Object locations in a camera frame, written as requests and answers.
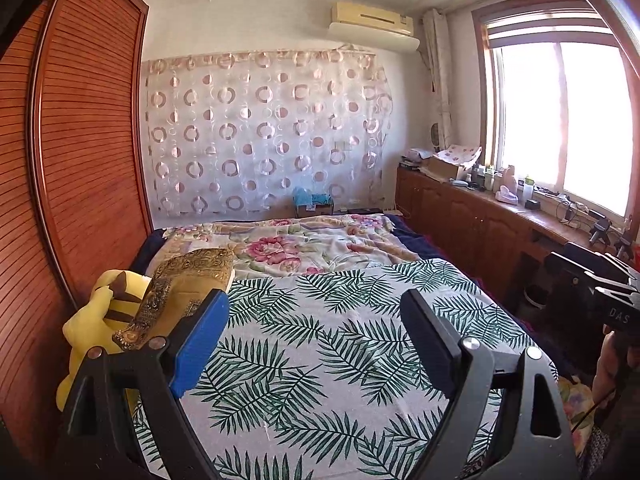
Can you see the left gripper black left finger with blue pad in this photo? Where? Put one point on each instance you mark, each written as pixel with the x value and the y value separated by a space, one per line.
pixel 98 439

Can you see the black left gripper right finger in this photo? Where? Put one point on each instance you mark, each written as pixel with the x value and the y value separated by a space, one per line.
pixel 531 438

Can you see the golden patterned garment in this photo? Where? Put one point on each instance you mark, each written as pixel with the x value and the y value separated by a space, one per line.
pixel 178 287

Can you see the person's right hand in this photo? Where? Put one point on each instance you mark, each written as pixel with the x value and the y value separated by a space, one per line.
pixel 604 381

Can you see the wooden sideboard cabinet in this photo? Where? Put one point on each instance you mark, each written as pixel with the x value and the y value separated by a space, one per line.
pixel 501 245

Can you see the yellow plush toy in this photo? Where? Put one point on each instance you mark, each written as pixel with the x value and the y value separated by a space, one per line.
pixel 115 299

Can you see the palm leaf bed sheet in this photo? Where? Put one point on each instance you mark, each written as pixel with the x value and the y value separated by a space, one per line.
pixel 315 377

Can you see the cardboard box on cabinet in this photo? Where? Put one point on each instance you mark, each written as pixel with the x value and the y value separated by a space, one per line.
pixel 453 163

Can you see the floral quilt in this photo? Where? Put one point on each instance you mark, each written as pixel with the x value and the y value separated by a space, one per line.
pixel 285 247

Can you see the wooden louvered wardrobe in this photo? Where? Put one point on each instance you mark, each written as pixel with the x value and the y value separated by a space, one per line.
pixel 72 198

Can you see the blue item on box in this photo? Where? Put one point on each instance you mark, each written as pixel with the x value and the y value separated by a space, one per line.
pixel 307 204

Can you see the white circle pattern curtain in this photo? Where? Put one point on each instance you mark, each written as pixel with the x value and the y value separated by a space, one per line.
pixel 232 136

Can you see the window with wooden frame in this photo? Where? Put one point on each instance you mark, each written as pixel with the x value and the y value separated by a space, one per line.
pixel 559 102

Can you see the wall air conditioner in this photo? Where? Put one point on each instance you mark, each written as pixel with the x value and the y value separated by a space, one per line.
pixel 367 26

